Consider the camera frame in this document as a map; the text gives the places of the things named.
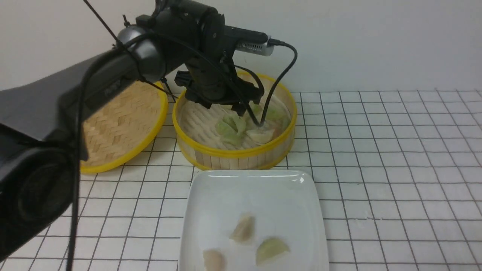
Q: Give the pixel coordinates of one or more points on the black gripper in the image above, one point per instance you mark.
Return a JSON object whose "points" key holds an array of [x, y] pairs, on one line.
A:
{"points": [[206, 85]]}

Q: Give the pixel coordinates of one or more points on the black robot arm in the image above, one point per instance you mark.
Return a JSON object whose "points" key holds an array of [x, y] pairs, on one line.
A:
{"points": [[42, 140]]}

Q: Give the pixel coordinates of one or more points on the green steamed dumpling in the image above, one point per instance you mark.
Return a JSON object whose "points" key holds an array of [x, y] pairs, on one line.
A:
{"points": [[235, 122], [229, 135]]}

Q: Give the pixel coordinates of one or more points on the white steamed dumpling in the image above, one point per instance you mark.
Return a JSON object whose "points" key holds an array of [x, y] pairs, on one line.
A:
{"points": [[261, 136]]}

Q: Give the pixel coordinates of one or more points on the white square plate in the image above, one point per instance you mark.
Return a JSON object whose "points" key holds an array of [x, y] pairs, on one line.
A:
{"points": [[285, 204]]}

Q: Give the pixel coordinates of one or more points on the beige dumpling on plate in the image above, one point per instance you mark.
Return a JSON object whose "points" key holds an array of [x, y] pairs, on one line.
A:
{"points": [[244, 230]]}

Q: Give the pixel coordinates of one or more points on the green dumpling on plate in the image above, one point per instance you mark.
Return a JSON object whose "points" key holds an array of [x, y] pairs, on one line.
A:
{"points": [[270, 249]]}

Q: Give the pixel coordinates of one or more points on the white dumpling on plate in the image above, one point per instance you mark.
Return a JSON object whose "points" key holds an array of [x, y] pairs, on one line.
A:
{"points": [[214, 260]]}

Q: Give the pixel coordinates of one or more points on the white mesh steamer liner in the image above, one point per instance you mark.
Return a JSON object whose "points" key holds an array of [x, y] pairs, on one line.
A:
{"points": [[199, 124]]}

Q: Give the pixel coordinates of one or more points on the bamboo steamer basket yellow rim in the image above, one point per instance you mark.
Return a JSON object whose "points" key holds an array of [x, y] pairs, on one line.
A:
{"points": [[262, 157]]}

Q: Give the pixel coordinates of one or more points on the bamboo steamer lid yellow rim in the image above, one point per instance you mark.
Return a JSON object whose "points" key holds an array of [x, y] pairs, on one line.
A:
{"points": [[124, 127]]}

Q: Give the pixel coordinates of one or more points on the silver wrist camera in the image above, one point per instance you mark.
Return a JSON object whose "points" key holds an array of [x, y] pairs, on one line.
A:
{"points": [[244, 40]]}

